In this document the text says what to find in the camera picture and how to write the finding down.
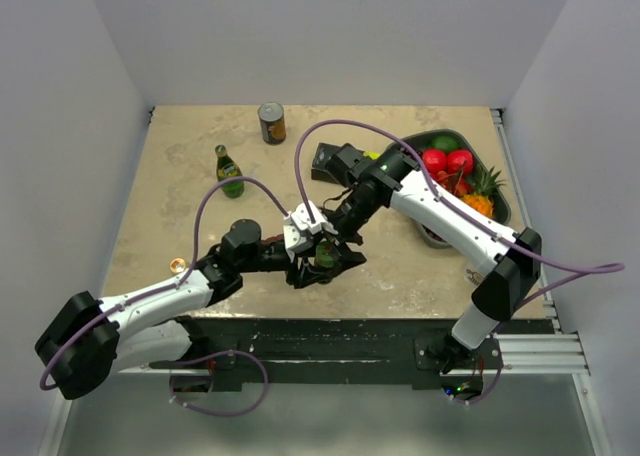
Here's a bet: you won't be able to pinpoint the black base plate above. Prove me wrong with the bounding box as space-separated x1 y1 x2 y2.
152 317 502 390

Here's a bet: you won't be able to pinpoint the green glass bottle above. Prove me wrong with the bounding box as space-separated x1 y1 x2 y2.
215 144 244 199

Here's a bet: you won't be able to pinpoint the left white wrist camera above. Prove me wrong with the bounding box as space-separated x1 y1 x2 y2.
283 212 313 260

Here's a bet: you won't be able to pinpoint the red apple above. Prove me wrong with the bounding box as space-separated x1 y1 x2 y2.
446 149 475 176
422 148 447 174

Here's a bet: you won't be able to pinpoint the green lime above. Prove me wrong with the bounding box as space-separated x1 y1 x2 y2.
429 134 460 154

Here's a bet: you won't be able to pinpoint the purple cable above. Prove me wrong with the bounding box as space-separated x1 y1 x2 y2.
39 175 291 417
293 119 626 407

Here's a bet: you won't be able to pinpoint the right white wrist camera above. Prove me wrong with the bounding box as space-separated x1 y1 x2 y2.
290 201 334 235

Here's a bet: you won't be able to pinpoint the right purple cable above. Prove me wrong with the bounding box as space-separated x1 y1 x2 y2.
293 119 626 407

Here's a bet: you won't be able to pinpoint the black green carton box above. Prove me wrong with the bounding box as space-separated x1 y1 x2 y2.
310 143 380 186

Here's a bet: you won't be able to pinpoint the left red apple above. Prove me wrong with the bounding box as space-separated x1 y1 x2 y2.
422 148 447 174

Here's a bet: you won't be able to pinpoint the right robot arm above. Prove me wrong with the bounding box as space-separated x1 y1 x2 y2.
326 144 541 369

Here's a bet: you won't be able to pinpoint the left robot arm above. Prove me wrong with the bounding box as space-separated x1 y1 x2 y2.
35 217 339 400

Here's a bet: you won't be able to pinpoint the white paper cup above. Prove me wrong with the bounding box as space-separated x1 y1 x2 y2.
464 268 484 286

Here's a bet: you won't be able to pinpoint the peach red fruit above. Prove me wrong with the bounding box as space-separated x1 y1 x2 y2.
434 171 472 198

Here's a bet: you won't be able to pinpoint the right red apple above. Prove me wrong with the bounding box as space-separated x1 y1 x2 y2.
446 149 475 176

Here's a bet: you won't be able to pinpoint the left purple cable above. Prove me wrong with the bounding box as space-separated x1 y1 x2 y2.
39 175 291 417

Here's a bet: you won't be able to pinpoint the red weekly pill organizer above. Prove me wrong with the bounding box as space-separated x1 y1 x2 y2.
263 233 284 243

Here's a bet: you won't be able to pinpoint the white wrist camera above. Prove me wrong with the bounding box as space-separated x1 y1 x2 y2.
290 201 334 235
283 212 313 260

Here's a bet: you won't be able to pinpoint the small orange cap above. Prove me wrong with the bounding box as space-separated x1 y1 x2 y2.
169 258 188 274

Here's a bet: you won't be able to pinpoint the aluminium frame rail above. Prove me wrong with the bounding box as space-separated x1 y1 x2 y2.
489 106 611 456

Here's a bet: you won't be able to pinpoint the small pineapple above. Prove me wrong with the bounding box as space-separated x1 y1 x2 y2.
460 167 505 220

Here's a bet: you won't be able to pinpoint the orange black tin can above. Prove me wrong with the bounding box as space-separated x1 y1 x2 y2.
258 102 286 145

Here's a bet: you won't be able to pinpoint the green pill bottle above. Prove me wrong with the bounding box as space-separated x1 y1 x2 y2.
314 241 340 270

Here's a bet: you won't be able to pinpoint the dark red grapes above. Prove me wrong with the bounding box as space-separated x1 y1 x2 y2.
423 226 445 242

